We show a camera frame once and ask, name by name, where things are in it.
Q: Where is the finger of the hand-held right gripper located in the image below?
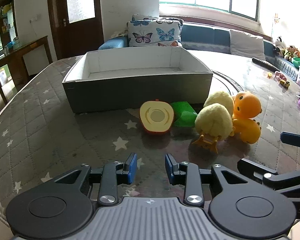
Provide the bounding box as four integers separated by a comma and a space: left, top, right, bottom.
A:
280, 131, 300, 149
237, 158, 300, 203

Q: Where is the butterfly print pillow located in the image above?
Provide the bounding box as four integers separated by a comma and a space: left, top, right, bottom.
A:
132, 14, 163, 22
127, 19, 183, 48

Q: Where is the grey cardboard box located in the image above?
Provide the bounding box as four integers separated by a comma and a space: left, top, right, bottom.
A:
62, 47, 213, 114

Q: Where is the pink small toy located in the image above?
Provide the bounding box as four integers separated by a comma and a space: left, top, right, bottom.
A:
274, 70, 288, 81

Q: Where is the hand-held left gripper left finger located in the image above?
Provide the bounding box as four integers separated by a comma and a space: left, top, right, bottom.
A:
54, 152, 138, 207

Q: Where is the yellow plush chick toy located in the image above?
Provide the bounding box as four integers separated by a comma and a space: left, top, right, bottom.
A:
192, 91, 235, 155

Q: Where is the toy half apple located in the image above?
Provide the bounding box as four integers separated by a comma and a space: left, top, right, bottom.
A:
139, 99, 175, 136

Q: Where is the panda plush toy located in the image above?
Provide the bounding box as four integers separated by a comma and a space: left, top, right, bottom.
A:
273, 36, 283, 53

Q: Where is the black stick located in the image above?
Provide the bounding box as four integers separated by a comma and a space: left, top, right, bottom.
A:
252, 57, 281, 73

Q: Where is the pile of small plush toys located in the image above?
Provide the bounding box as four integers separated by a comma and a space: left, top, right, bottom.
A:
280, 45, 300, 61

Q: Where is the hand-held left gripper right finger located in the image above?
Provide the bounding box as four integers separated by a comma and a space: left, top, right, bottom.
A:
164, 153, 249, 208

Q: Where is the green toy piece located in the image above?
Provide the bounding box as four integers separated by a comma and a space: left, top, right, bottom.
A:
170, 101, 198, 127

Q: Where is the grey star quilted table cover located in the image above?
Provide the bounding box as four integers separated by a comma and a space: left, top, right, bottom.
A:
0, 54, 300, 240

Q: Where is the dark wooden door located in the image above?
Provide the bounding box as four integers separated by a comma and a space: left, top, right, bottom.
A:
47, 0, 105, 61

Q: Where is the dark wooden cabinet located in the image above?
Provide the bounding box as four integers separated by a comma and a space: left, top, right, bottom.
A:
0, 0, 53, 105

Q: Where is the orange rubber duck toy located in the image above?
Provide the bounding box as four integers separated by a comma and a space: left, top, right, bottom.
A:
231, 91, 262, 144

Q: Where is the blue sofa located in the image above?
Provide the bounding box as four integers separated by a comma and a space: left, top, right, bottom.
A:
98, 17, 300, 82

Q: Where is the grey sofa cushion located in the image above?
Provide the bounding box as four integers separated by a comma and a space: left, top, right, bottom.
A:
229, 29, 266, 61

